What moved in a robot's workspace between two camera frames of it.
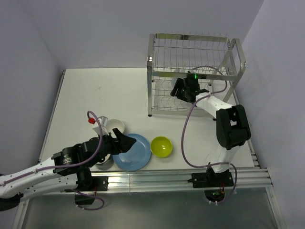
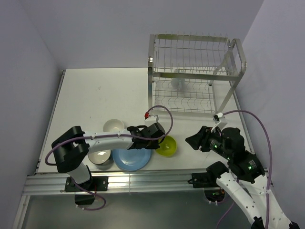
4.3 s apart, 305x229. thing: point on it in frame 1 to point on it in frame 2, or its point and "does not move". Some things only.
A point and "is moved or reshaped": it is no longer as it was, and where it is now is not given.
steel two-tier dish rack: x=219 y=61 does not move
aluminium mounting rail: x=244 y=177 does not move
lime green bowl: x=161 y=146 is moved or reshaped
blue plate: x=137 y=156 does not move
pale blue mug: x=174 y=79 does not move
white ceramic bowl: x=114 y=123 does not move
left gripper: x=122 y=146 to x=154 y=146
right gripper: x=179 y=84 to x=203 y=135
